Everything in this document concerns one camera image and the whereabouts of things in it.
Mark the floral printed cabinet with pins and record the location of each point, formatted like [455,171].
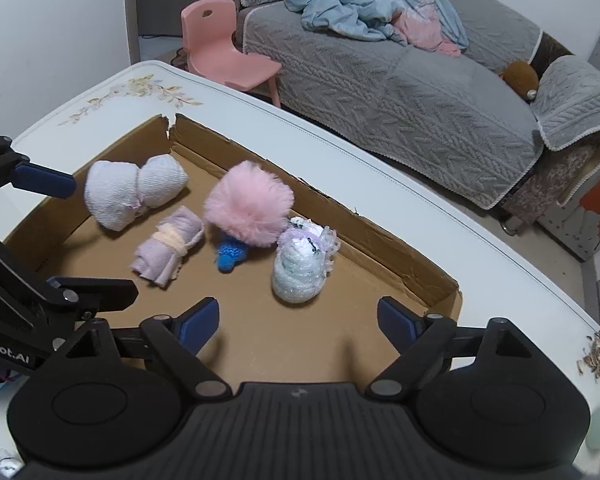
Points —
[590,210]

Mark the pink plastic chair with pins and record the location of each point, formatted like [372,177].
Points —
[215,45]

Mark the light blue blanket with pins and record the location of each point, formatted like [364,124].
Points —
[350,5]

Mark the white sock bundle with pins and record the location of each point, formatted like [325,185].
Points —
[115,195]

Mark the brown plush toy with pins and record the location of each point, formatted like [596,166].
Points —
[520,77]

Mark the pink fluffy blue knit bundle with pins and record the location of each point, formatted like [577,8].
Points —
[250,205]

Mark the white lace rolled sock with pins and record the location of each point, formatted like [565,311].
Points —
[297,270]

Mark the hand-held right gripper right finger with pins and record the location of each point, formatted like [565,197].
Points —
[397,324]

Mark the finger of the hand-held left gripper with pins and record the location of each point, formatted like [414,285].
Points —
[95,294]
[45,181]

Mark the grey sofa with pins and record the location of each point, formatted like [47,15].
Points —
[380,90]

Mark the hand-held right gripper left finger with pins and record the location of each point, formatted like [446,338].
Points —
[200,324]

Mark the lilac rolled sock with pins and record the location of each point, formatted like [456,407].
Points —
[165,250]

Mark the brown cardboard box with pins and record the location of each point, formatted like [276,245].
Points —
[280,335]

